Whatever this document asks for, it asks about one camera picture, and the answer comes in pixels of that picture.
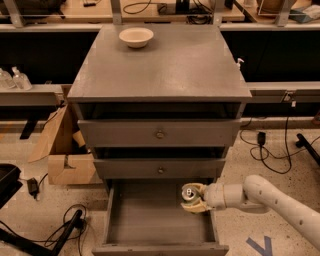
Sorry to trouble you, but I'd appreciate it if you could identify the black power adapter with cable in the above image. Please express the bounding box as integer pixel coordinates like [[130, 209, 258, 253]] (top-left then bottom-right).
[[239, 96, 320, 175]]

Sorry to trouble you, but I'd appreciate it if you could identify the grey open bottom drawer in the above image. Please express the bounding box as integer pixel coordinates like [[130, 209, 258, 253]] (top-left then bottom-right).
[[92, 179, 229, 256]]

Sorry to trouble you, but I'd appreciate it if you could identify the grey wooden drawer cabinet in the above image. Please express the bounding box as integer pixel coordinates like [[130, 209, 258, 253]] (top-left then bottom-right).
[[67, 23, 254, 256]]

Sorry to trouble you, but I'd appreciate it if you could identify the grey middle drawer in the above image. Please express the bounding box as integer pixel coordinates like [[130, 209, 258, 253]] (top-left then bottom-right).
[[94, 158, 225, 179]]

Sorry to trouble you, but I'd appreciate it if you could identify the white ceramic bowl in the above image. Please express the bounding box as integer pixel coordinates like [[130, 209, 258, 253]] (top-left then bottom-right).
[[119, 27, 154, 48]]

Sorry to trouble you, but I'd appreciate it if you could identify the black stand base with cables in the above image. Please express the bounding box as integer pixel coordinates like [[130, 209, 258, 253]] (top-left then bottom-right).
[[0, 203, 88, 256]]

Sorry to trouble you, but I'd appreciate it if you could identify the black bin left edge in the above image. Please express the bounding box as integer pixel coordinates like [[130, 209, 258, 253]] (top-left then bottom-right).
[[0, 163, 22, 208]]

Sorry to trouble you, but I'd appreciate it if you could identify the grey top drawer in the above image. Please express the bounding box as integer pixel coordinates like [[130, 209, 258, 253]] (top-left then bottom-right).
[[78, 120, 240, 147]]

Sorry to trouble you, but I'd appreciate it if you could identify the clear sanitizer pump bottle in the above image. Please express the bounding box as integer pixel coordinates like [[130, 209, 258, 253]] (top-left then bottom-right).
[[12, 66, 32, 90]]

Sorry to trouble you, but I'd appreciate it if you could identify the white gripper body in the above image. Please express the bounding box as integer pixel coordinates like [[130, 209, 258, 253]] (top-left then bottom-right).
[[203, 183, 226, 210]]

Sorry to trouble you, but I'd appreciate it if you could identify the green soda can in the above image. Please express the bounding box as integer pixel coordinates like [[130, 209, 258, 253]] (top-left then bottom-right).
[[181, 184, 198, 202]]

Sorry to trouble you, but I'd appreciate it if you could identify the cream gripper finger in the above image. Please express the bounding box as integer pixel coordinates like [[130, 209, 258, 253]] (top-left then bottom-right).
[[181, 199, 211, 213], [187, 183, 206, 196]]

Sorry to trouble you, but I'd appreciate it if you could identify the open cardboard box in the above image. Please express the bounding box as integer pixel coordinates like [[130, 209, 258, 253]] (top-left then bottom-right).
[[27, 84, 103, 186]]

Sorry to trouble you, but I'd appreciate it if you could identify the white pump bottle behind cabinet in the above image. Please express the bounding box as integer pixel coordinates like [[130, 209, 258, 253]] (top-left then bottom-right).
[[236, 58, 245, 70]]

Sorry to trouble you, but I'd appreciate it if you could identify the small black adapter left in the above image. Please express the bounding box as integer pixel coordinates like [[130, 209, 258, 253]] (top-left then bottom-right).
[[27, 174, 48, 199]]

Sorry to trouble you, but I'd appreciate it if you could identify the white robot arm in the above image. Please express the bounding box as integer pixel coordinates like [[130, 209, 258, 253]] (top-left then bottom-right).
[[181, 175, 320, 249]]

